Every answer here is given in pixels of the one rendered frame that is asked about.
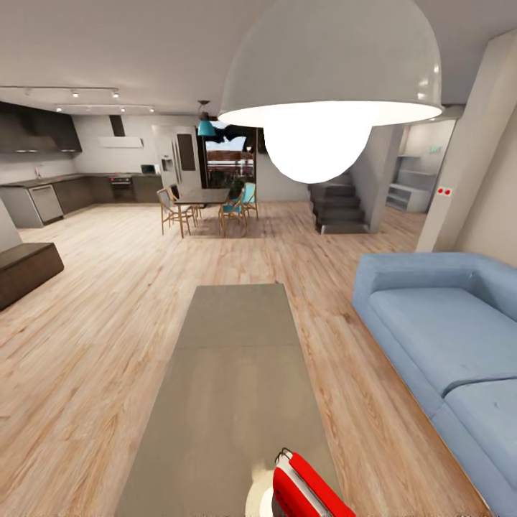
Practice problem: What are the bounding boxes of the radio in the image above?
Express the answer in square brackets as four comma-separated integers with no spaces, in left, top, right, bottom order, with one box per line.
[273,450,355,517]

